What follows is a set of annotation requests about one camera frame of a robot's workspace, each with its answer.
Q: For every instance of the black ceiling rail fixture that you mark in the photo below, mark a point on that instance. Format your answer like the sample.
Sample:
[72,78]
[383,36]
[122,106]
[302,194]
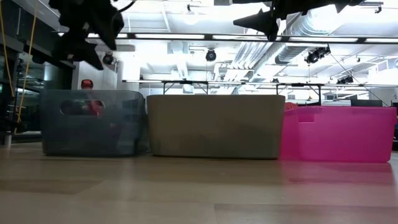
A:
[377,9]

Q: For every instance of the red translucent plastic bin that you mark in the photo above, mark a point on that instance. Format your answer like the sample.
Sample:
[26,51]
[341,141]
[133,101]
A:
[339,133]

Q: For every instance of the black spotlight cluster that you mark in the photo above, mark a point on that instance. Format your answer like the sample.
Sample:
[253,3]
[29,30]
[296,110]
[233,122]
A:
[317,54]

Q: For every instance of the person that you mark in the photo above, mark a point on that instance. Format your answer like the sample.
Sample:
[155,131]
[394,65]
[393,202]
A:
[87,83]

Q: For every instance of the black table leg frame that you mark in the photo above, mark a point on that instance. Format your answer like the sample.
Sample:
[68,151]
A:
[185,82]
[298,84]

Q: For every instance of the dark translucent plastic bin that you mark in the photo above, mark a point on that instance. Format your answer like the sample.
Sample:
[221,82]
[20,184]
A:
[93,133]

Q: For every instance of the LED light bar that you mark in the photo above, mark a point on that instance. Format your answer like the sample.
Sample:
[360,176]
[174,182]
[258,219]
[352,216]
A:
[207,36]

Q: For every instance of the silver ventilation duct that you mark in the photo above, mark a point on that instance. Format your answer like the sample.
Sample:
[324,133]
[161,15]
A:
[289,53]

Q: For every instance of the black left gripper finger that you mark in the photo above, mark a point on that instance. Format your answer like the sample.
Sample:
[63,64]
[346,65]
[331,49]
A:
[77,49]
[109,25]

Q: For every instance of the black monitor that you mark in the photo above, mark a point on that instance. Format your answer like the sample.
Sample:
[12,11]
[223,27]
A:
[366,103]

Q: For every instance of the small orange object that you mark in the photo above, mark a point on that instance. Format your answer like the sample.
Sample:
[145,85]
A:
[290,105]

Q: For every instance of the light grey plastic bin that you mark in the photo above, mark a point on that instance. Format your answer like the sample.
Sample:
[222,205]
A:
[214,127]

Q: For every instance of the black spotlight pair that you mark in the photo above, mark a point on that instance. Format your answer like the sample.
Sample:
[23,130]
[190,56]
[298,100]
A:
[345,80]

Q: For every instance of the white cylindrical object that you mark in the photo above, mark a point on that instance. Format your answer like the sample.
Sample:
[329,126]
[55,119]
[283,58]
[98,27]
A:
[7,138]

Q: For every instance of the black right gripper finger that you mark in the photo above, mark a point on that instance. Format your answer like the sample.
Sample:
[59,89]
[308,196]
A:
[264,21]

